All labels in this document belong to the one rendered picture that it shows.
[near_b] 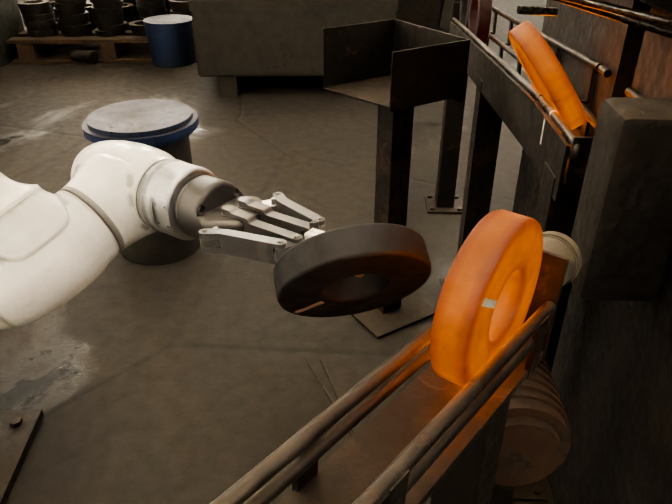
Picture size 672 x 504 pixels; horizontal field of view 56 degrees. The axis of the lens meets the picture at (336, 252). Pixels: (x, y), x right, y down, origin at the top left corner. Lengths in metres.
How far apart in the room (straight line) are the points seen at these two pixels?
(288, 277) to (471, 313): 0.18
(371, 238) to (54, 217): 0.37
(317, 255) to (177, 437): 0.92
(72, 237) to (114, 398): 0.83
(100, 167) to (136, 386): 0.84
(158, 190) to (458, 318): 0.40
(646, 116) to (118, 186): 0.59
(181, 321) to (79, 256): 0.99
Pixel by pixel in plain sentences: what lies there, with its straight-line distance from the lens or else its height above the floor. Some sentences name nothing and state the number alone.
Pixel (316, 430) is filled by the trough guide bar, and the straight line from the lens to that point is 0.43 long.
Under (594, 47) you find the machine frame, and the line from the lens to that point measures 1.16.
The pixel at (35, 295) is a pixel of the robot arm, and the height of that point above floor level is 0.63.
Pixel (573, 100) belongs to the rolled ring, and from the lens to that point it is 1.00.
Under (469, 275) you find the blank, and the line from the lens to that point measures 0.48.
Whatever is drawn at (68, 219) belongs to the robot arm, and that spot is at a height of 0.69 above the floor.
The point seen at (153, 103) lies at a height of 0.43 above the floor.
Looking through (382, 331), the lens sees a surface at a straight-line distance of 1.63.
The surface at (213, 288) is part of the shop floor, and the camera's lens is 1.83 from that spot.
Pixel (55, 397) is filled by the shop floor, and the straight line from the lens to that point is 1.59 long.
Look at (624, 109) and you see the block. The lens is 0.76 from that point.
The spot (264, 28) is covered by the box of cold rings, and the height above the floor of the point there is 0.35.
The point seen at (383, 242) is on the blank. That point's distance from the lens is 0.56.
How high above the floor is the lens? 1.02
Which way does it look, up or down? 31 degrees down
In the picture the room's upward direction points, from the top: straight up
